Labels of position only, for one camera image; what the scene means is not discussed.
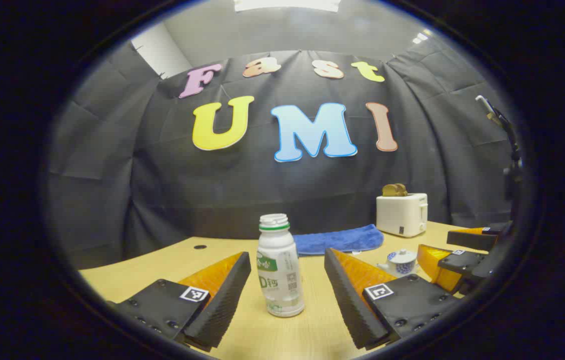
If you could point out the black phone holder stand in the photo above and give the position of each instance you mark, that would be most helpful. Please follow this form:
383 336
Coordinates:
507 130

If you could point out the white toaster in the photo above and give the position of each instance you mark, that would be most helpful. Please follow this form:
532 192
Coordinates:
401 215

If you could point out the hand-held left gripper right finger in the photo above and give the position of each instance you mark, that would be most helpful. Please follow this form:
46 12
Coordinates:
350 300

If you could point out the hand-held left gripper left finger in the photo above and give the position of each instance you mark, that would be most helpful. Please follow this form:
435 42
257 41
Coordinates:
222 300

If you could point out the black backdrop cloth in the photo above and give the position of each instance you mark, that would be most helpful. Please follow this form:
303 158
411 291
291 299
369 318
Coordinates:
212 190

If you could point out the brown toast slice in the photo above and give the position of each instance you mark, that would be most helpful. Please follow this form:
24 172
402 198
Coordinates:
394 190

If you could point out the blue towel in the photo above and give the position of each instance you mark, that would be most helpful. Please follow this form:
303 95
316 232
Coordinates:
337 240

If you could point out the white green-label water bottle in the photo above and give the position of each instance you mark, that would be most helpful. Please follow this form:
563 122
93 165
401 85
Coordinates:
280 270

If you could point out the white blue-patterned teacup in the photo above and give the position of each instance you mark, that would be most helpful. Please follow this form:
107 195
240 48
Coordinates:
402 268

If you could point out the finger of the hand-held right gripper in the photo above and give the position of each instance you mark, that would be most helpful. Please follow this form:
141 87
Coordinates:
472 239
462 262

